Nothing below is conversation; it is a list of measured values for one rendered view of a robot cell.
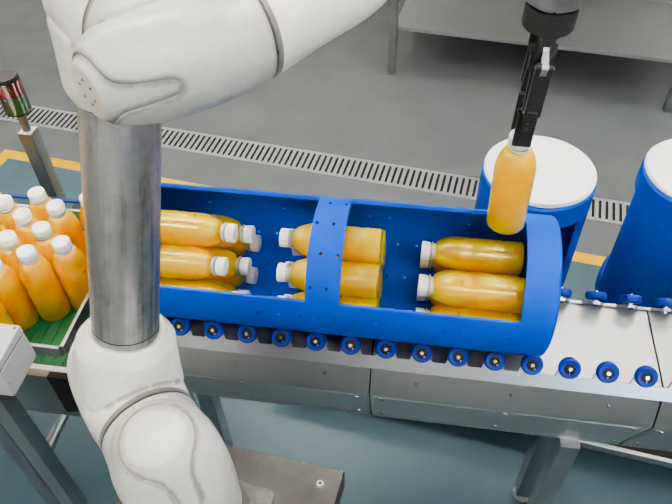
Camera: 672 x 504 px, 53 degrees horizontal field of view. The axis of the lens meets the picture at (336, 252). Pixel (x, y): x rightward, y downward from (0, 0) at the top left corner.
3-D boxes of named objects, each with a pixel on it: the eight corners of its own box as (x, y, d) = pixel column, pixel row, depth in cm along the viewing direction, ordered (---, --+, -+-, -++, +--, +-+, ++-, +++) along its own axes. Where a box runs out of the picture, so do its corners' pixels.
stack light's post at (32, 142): (132, 374, 254) (30, 135, 174) (122, 373, 254) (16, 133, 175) (136, 365, 257) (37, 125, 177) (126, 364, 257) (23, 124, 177)
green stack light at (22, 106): (24, 118, 169) (17, 101, 165) (0, 116, 170) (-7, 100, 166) (36, 103, 173) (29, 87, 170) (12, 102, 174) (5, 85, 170)
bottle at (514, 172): (502, 241, 125) (516, 161, 111) (478, 218, 129) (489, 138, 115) (532, 226, 127) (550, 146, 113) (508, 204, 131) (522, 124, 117)
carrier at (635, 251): (662, 361, 235) (582, 325, 247) (775, 164, 172) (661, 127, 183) (636, 423, 219) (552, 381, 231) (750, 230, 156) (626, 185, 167)
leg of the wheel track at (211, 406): (231, 464, 228) (201, 357, 183) (215, 462, 229) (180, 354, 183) (236, 449, 232) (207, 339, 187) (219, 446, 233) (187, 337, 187)
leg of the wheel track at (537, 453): (530, 504, 217) (577, 400, 171) (512, 502, 218) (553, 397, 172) (529, 487, 221) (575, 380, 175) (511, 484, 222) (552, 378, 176)
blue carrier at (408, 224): (538, 386, 136) (570, 286, 117) (122, 339, 146) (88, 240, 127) (530, 285, 157) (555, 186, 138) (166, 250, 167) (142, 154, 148)
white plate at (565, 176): (468, 143, 178) (467, 147, 179) (510, 214, 160) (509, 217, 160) (565, 127, 182) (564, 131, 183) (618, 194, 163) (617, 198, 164)
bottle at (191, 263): (125, 239, 138) (215, 247, 136) (139, 241, 145) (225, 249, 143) (121, 274, 138) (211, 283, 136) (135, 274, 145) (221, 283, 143)
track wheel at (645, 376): (661, 368, 135) (657, 365, 137) (637, 366, 136) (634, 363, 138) (657, 390, 136) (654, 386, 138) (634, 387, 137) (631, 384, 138)
